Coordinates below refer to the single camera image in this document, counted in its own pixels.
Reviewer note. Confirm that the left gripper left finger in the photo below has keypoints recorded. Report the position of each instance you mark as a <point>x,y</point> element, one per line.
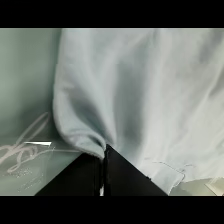
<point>77,179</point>

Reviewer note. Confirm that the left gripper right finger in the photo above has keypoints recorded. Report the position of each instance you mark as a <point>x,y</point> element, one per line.
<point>128,178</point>

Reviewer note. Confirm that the light blue shirt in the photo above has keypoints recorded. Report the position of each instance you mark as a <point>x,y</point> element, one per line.
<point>143,96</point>

